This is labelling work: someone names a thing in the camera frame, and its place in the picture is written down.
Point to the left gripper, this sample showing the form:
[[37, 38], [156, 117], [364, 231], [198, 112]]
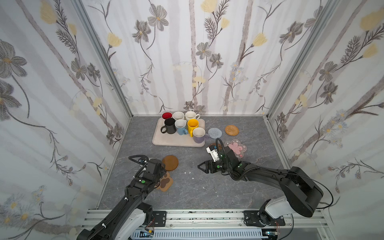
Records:
[[159, 173]]

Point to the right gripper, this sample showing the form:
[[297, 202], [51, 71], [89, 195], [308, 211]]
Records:
[[214, 166]]

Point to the brown paw print coaster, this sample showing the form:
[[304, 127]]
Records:
[[165, 182]]

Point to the plain round wooden coaster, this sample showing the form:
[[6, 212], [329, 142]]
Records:
[[171, 162]]

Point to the purple mug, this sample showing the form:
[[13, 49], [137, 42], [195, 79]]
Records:
[[200, 135]]

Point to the blue woven round coaster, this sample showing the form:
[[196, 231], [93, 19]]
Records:
[[214, 133]]

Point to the pink flower silicone coaster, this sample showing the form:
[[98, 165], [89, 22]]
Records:
[[237, 147]]

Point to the beige serving tray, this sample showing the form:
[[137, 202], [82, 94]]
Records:
[[175, 140]]

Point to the rattan woven round coaster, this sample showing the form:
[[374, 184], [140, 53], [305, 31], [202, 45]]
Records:
[[232, 130]]

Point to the glossy brown round coaster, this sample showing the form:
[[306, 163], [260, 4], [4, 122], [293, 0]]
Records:
[[216, 146]]

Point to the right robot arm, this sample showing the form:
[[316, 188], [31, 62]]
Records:
[[302, 194]]

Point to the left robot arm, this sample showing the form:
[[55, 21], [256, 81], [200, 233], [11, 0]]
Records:
[[135, 193]]

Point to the yellow mug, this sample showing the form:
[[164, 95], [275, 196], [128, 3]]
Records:
[[192, 124]]

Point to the black mug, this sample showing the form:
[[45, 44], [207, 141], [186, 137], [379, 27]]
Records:
[[169, 126]]

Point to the light blue mug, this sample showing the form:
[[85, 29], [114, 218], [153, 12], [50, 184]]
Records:
[[181, 127]]

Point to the red interior mug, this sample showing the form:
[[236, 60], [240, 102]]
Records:
[[167, 115]]

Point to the white mug back middle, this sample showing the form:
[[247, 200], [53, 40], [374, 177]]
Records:
[[178, 115]]

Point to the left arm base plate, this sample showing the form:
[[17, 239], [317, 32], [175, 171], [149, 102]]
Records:
[[158, 219]]

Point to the white mug with handle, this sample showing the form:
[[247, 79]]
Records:
[[191, 115]]

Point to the white cable duct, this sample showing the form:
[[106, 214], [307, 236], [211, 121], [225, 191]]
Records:
[[207, 234]]

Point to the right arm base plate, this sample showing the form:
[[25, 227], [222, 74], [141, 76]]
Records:
[[261, 219]]

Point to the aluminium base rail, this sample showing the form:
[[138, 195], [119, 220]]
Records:
[[232, 218]]

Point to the left corner aluminium post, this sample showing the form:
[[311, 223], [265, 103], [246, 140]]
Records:
[[101, 53]]

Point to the corner aluminium post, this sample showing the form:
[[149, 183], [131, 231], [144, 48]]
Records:
[[314, 35], [101, 53]]

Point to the right corner aluminium post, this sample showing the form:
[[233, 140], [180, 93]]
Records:
[[314, 35]]

